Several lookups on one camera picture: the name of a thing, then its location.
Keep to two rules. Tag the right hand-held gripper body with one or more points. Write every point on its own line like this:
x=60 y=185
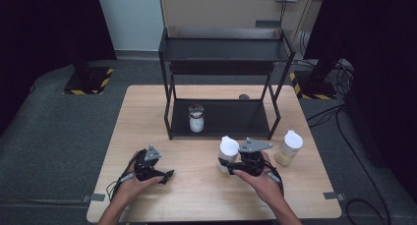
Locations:
x=252 y=162

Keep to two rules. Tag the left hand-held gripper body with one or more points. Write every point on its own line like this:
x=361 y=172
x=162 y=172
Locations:
x=147 y=167

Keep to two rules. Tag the white-lidded jar white powder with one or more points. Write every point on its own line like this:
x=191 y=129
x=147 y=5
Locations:
x=228 y=148

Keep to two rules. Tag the white-lidded jar yellow powder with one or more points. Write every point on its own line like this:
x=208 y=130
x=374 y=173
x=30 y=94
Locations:
x=290 y=146

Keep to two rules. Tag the clear-lidded glass jar white powder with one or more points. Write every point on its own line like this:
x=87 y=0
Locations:
x=196 y=122

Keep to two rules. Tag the black metal shelf rack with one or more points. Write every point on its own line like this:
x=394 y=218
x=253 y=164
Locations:
x=223 y=49

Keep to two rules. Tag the person's left hand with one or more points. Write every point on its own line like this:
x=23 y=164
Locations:
x=137 y=187

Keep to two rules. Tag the person's right hand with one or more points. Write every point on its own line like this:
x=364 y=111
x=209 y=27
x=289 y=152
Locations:
x=267 y=185

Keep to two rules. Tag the grey tape strip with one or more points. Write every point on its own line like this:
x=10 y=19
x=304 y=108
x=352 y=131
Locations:
x=94 y=197
x=333 y=196

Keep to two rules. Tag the grey round table cap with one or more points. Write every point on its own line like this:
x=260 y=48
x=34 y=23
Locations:
x=244 y=97

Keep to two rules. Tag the black stand striped base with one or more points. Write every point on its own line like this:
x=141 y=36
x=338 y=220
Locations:
x=88 y=82
x=314 y=87

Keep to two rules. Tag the beige wooden panel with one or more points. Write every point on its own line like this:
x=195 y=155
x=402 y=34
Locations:
x=223 y=12

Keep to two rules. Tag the dark curtain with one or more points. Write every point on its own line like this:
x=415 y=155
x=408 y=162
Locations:
x=377 y=38
x=46 y=25

